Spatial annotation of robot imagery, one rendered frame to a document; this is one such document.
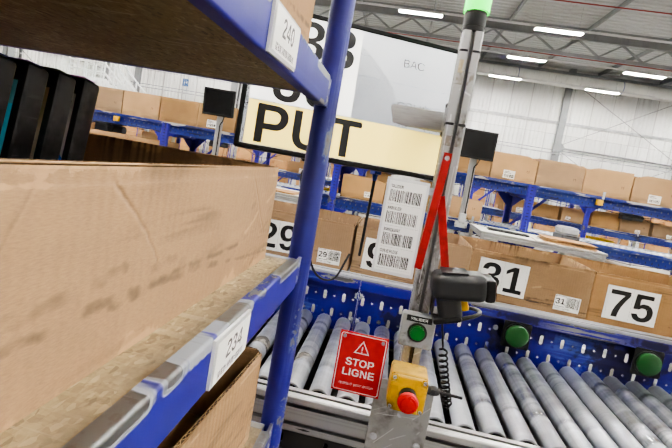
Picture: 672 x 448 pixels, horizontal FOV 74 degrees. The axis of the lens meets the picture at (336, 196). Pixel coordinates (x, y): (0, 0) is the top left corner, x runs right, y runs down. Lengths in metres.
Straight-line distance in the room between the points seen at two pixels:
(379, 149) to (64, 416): 0.84
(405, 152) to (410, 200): 0.14
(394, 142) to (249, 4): 0.78
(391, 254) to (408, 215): 0.09
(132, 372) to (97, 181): 0.10
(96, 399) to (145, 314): 0.06
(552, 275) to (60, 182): 1.53
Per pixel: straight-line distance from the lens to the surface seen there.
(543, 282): 1.62
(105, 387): 0.24
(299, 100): 0.95
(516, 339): 1.56
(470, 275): 0.88
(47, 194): 0.19
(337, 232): 1.53
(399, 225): 0.90
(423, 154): 1.02
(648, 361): 1.71
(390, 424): 1.04
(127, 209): 0.23
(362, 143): 0.97
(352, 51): 0.99
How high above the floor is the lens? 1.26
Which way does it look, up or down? 5 degrees down
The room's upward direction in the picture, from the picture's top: 10 degrees clockwise
